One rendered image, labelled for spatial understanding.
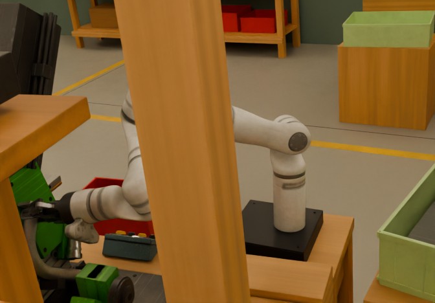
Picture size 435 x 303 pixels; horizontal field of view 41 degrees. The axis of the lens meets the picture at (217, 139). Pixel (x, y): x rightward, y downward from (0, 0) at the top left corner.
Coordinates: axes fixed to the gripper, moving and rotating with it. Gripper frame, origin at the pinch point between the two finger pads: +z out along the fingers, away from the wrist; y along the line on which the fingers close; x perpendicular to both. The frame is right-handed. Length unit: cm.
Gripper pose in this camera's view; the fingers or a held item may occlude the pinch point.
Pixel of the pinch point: (33, 215)
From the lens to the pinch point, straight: 139.5
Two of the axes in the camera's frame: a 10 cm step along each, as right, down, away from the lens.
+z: -8.7, 1.9, 4.5
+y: -4.8, -3.4, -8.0
